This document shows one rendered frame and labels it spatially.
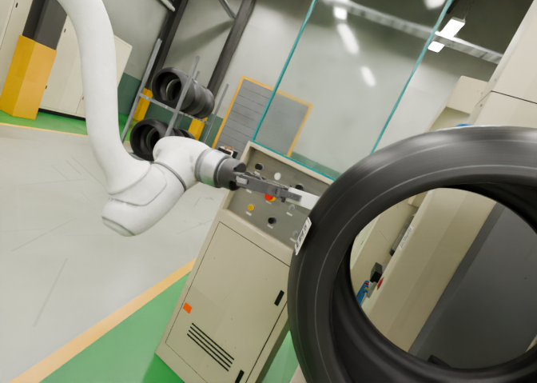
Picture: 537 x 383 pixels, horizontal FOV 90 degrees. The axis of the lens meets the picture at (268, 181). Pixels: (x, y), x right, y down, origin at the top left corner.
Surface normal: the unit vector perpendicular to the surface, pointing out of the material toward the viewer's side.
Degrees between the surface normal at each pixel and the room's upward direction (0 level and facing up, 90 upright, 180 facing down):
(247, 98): 90
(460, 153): 81
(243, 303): 90
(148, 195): 67
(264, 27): 90
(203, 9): 90
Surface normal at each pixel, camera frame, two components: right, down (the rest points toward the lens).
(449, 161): -0.40, -0.23
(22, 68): -0.22, 0.04
